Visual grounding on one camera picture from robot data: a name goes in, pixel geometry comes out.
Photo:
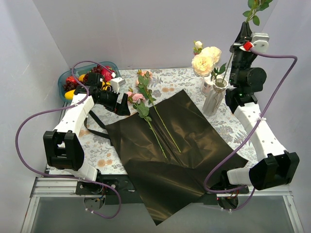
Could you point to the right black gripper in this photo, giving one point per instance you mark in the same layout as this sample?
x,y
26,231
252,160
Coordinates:
x,y
242,47

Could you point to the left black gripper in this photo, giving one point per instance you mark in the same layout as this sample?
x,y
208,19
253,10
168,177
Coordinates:
x,y
117,103

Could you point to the pink double rose stem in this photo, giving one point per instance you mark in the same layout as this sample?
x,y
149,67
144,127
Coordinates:
x,y
138,102

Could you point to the cream bud flower stem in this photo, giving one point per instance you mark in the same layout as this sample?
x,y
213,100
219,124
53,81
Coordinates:
x,y
254,7

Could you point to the peach rose stem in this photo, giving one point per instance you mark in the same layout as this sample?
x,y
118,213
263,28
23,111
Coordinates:
x,y
143,81

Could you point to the white rose stem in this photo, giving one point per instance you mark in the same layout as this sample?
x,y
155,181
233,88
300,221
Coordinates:
x,y
205,61

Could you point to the black paper cone wrapper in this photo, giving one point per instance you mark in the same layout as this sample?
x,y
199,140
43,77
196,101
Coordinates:
x,y
168,185

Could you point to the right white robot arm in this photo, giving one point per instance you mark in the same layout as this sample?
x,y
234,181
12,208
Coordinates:
x,y
276,166

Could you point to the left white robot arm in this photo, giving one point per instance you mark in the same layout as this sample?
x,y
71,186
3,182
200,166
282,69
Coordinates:
x,y
62,146

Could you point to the white ceramic vase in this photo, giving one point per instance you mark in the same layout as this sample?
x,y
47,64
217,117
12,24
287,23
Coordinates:
x,y
215,96

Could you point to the floral table mat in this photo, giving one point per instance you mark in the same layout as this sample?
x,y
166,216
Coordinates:
x,y
165,83

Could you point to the yellow lemon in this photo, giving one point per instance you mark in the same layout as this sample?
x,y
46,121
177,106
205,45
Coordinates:
x,y
106,86

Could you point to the pink dragon fruit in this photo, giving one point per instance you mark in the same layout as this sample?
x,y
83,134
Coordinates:
x,y
108,73

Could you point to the small orange fruit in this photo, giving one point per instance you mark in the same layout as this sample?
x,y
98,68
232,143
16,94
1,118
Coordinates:
x,y
83,78

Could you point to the yellow mango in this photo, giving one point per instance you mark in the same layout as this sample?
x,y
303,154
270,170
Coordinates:
x,y
69,95

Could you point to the teal plastic fruit basket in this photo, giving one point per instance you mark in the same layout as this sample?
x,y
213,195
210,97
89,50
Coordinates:
x,y
79,71

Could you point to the dark red grapes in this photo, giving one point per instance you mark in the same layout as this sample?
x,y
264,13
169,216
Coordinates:
x,y
68,87

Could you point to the red apple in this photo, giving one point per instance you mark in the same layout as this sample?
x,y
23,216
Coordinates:
x,y
71,80

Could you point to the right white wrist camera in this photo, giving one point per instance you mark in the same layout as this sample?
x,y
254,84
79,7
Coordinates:
x,y
258,42

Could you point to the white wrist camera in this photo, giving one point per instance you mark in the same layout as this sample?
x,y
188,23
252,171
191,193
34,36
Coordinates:
x,y
116,83
258,42

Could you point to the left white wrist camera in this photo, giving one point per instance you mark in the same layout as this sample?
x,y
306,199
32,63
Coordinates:
x,y
116,83

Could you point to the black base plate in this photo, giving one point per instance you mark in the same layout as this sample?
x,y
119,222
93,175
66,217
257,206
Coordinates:
x,y
129,195

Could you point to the aluminium rail frame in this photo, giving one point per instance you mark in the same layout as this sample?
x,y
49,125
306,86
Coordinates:
x,y
55,208

